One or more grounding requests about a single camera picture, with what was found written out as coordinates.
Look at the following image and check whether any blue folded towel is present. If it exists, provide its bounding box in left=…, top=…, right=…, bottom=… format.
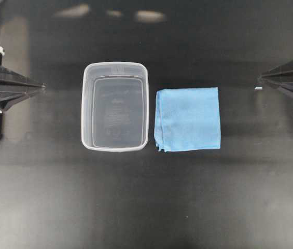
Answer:
left=154, top=87, right=221, bottom=152

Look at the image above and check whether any clear plastic container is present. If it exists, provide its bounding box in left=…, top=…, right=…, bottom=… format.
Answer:
left=81, top=62, right=149, bottom=152

